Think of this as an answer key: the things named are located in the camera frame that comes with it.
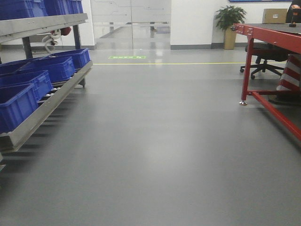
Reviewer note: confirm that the orange black barcode scanner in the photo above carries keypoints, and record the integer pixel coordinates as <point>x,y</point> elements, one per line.
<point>296,9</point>

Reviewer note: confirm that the large brown cardboard box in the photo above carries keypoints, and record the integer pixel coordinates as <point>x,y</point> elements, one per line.
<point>274,15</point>

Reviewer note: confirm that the blue bin far lower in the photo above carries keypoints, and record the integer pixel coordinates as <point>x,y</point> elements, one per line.
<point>80,57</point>

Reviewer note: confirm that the blue bin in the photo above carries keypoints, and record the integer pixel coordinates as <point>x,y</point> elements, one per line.
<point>40,79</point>
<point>63,7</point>
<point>80,57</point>
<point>17,103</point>
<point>59,68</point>
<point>16,9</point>

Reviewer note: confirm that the glass door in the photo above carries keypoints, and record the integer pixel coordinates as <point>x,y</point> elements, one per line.
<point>131,24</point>

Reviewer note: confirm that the green potted plant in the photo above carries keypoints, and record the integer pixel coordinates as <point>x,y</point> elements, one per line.
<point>225,18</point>

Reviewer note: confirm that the black office chair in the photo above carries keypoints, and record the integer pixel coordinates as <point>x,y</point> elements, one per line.
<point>264,53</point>

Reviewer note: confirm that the blue bin nearest lower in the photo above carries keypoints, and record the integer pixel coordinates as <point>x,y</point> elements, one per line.
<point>17,103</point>

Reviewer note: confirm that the grey metal roller rack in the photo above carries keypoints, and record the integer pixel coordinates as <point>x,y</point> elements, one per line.
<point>22,29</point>

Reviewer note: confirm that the red white striped barrier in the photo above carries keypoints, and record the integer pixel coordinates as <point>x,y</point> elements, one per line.
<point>291,76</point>

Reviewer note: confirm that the blue bin upper right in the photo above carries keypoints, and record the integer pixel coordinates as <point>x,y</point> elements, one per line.
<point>63,7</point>

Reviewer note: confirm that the red metal work table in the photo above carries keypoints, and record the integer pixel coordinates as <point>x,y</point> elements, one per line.
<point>280,35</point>

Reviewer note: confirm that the blue bin upper left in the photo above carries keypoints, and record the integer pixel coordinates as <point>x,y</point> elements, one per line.
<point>16,9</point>

